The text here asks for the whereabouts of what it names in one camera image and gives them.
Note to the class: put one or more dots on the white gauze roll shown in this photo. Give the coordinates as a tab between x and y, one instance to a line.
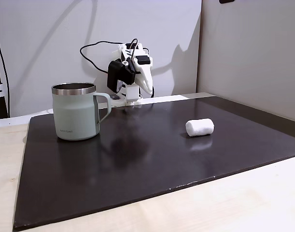
200	127

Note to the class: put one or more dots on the small grey block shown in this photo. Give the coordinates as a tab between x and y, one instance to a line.
115	97

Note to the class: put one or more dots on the pale green steel mug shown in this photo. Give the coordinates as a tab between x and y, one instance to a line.
74	113

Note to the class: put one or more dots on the black table mat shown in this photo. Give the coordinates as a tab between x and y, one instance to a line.
147	157

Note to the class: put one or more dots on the black stand pole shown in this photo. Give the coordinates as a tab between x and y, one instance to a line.
0	106

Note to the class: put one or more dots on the black camera box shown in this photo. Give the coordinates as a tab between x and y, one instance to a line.
118	72

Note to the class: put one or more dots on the black wall fixture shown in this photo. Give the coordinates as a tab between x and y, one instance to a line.
226	1

